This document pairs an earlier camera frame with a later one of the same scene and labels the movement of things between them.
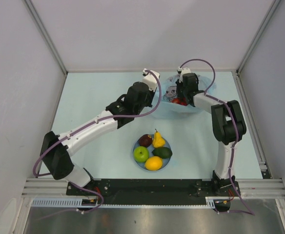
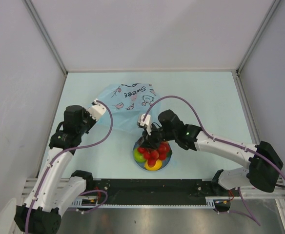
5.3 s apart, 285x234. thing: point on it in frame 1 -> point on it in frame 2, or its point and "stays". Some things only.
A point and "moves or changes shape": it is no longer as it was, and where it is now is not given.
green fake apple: x=141 y=154 stays
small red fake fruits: x=180 y=101 -> x=152 y=155
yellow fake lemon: x=153 y=163 stays
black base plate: x=153 y=191 stays
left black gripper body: x=147 y=103 -> x=88 y=123
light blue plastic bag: x=168 y=110 moves or changes shape
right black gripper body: x=181 y=90 -> x=158 y=136
